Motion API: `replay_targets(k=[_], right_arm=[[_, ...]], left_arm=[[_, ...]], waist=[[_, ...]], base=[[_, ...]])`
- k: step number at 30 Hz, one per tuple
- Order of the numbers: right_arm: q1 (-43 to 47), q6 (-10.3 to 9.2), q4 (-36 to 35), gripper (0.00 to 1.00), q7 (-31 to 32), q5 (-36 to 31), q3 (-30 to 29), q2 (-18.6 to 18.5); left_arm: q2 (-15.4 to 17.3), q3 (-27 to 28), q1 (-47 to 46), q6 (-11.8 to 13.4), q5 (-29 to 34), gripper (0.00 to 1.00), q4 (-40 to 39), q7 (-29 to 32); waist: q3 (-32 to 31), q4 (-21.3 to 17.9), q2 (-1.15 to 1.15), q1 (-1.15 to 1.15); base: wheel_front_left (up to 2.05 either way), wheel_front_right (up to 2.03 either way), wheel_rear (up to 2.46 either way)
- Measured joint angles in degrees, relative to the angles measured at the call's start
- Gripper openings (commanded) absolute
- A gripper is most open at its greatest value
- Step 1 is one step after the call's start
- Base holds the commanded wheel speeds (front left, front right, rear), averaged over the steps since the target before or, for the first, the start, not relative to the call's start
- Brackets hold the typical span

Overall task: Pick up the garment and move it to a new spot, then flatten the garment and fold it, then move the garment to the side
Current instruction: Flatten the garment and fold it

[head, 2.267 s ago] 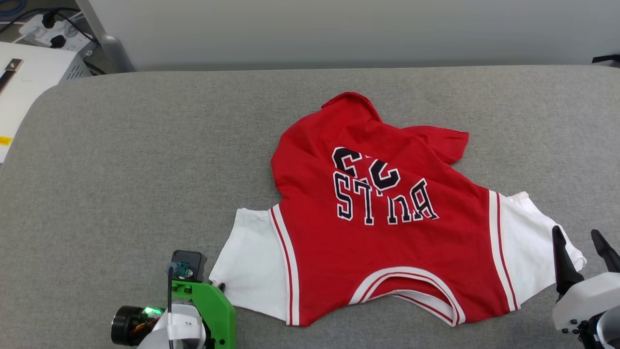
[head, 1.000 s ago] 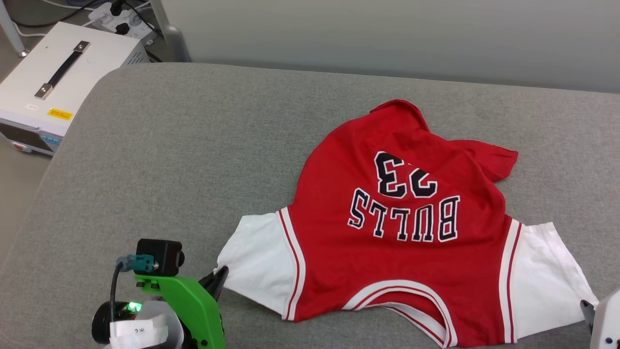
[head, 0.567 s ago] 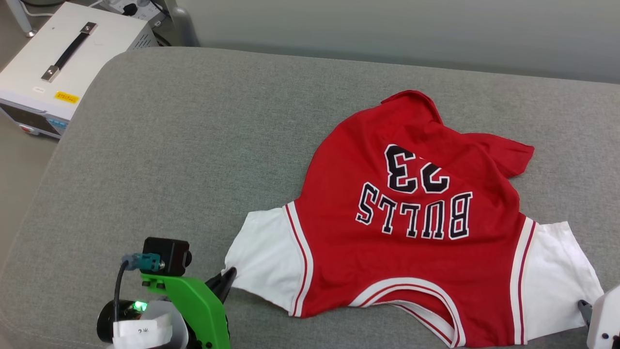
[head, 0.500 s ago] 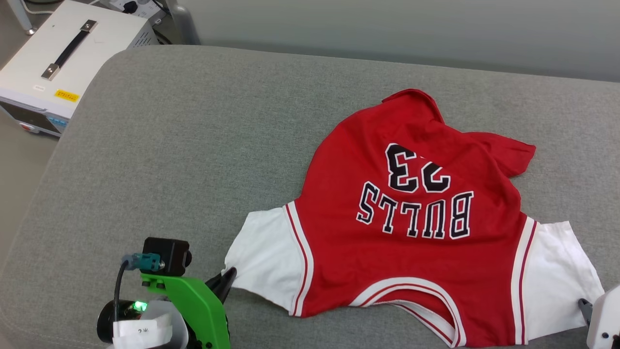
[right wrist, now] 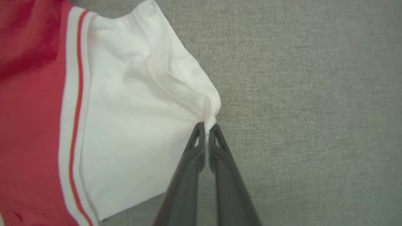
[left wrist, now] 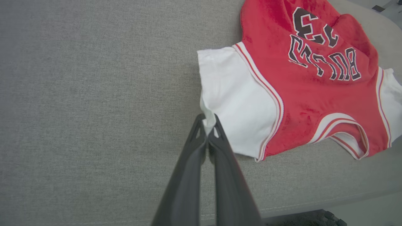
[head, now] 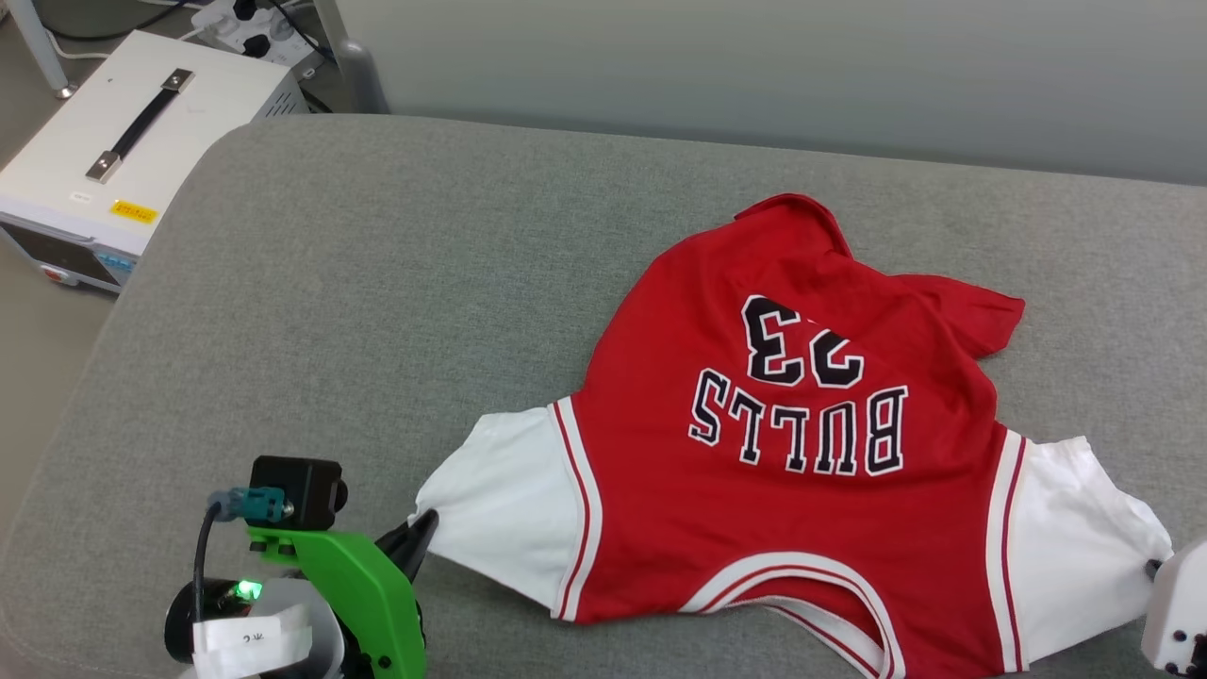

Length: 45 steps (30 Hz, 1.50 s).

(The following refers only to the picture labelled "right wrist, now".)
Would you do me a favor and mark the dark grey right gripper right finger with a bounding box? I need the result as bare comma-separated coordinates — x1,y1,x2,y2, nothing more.
209,124,262,226

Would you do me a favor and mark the red shirt with white sleeves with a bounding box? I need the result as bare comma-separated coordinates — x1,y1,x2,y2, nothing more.
0,0,222,226

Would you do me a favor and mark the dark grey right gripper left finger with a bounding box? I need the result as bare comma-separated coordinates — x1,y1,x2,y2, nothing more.
153,122,206,226

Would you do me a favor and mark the grey fabric sofa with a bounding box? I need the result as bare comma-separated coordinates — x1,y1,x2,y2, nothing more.
69,0,402,226

